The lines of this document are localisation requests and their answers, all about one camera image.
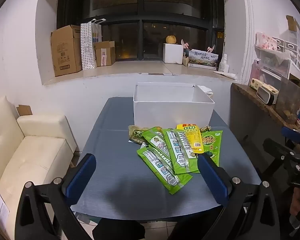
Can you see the white plastic bottle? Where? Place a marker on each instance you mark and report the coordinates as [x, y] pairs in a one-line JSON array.
[[223, 63]]

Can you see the flat cardboard piece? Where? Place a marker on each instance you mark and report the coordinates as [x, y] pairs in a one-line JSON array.
[[25, 110]]

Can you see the pink bottle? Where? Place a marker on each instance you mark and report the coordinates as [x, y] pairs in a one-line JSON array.
[[255, 73]]

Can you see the small open cardboard box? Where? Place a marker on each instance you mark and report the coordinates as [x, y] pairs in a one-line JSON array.
[[105, 55]]

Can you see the polka dot paper bag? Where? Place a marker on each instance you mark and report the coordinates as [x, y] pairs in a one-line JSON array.
[[88, 47]]

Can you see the cream small radio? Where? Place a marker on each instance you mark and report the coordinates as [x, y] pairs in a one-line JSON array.
[[255, 84]]

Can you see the floral pink cloth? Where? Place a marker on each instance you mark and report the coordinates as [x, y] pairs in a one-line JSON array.
[[266, 41]]

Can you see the green snack packet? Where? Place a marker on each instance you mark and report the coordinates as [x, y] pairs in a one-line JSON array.
[[162, 167], [181, 152], [212, 145], [155, 138]]

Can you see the printed landscape carton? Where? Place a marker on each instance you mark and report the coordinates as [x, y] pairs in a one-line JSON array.
[[202, 58]]

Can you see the white alarm clock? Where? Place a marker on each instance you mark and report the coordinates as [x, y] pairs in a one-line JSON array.
[[267, 94]]

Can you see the yellow pomelo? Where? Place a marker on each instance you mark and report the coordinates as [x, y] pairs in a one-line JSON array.
[[171, 39]]

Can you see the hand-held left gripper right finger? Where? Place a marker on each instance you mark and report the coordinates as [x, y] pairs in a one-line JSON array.
[[212, 177]]

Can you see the cream leather sofa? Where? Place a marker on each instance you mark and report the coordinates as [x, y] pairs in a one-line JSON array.
[[27, 160]]

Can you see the green brown small snack packets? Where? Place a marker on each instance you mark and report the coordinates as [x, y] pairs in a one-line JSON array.
[[137, 135]]

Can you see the clear plastic container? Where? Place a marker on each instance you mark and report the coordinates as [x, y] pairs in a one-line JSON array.
[[291, 100]]

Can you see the white crumpled paper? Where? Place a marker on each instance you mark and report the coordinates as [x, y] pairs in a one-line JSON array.
[[206, 90]]

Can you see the white foam box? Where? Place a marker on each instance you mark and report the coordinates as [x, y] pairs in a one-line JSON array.
[[172, 53]]

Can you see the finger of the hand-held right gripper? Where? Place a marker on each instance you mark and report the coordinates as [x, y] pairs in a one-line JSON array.
[[277, 148], [291, 133]]

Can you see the large cardboard box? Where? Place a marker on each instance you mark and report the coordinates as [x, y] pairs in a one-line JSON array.
[[65, 52]]

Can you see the black window frame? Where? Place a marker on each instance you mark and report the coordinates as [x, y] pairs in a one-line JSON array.
[[140, 17]]

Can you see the white rolled paper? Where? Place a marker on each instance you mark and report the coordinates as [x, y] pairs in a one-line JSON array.
[[226, 74]]

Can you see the cardboard piece on wall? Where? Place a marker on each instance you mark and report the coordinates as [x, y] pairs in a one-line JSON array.
[[292, 23]]

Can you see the clear plastic drawer unit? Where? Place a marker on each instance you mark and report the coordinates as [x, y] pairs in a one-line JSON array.
[[277, 60]]

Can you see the yellow snack packet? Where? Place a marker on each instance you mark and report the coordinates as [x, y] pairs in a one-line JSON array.
[[191, 136]]

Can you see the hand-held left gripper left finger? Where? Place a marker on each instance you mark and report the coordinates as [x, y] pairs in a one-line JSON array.
[[81, 177]]

